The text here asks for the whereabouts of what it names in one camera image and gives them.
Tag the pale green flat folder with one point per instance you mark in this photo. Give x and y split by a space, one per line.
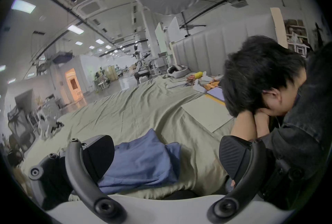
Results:
207 114

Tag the bed with pale green sheet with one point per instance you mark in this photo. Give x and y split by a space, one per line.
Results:
134 111

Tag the yellow packet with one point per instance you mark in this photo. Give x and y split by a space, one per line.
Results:
199 75

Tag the humanoid robot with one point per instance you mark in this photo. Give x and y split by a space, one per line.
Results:
140 64

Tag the black office chair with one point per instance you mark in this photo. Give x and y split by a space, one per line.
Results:
19 124

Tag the tall beige cardboard panel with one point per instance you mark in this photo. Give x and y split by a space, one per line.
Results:
278 27

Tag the blue garment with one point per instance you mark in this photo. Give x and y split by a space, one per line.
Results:
140 160

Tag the white paper box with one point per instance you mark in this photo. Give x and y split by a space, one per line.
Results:
199 86

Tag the grey and white round headset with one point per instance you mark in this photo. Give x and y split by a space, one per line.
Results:
177 71

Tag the orange packet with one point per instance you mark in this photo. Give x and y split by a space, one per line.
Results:
211 85

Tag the grey padded headboard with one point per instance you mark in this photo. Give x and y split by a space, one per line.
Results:
212 49

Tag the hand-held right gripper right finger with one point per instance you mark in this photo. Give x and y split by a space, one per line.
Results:
234 155

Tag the shelf with boxes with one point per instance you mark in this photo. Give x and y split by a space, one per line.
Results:
297 36

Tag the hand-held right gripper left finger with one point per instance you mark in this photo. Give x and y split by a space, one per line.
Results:
77 171

